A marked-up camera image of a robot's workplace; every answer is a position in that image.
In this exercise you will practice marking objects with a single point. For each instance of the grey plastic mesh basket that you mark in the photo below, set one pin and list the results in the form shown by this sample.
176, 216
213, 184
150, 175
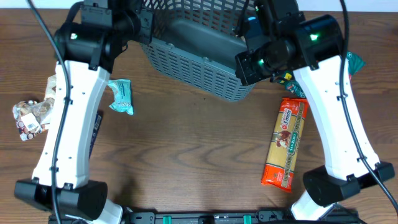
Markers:
194, 42

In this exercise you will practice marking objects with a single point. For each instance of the orange San Remo spaghetti pack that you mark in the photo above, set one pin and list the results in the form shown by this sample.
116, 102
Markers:
282, 154

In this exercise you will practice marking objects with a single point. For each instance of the green Nescafe coffee bag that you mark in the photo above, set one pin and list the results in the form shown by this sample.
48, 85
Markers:
302, 81

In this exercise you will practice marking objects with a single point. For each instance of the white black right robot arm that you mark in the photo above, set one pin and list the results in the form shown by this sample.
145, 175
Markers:
279, 37

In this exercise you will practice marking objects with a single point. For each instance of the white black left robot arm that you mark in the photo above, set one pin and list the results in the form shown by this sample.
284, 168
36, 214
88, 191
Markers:
93, 35

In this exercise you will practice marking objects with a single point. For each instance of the teal wet wipes pack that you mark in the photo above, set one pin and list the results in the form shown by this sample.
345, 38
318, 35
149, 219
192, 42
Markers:
122, 96

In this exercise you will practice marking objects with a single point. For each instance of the blue Kleenex tissue multipack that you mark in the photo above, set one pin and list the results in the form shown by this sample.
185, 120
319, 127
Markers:
96, 128

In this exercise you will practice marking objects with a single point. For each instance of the beige brown snack pouch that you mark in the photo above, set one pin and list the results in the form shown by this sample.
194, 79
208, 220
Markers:
33, 118

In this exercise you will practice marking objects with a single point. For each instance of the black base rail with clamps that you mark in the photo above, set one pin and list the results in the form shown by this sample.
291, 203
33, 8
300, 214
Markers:
269, 215

